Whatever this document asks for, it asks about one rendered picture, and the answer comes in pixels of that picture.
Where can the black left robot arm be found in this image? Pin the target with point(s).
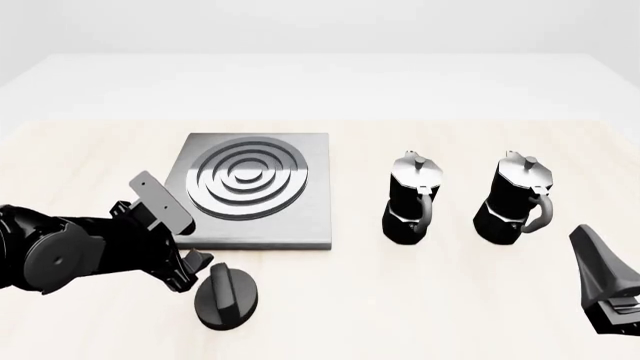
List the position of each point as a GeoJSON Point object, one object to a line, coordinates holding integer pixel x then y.
{"type": "Point", "coordinates": [75, 247]}

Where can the black and silver moka pot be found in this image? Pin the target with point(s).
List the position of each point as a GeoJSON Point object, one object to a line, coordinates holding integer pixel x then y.
{"type": "Point", "coordinates": [402, 210]}
{"type": "Point", "coordinates": [500, 210]}

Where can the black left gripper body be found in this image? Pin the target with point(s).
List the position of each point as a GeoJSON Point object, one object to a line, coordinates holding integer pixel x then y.
{"type": "Point", "coordinates": [172, 270]}

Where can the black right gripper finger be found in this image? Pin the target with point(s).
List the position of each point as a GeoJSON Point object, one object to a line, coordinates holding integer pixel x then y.
{"type": "Point", "coordinates": [597, 270]}

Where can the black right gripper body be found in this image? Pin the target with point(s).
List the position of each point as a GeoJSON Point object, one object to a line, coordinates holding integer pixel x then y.
{"type": "Point", "coordinates": [617, 315]}

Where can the round black stove knob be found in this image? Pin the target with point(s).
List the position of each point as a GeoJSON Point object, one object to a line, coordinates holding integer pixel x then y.
{"type": "Point", "coordinates": [225, 300]}

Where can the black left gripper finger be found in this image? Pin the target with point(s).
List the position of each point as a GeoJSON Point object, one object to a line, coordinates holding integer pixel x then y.
{"type": "Point", "coordinates": [199, 259]}

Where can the grey square stove plate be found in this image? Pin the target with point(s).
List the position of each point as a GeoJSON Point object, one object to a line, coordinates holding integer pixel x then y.
{"type": "Point", "coordinates": [305, 187]}

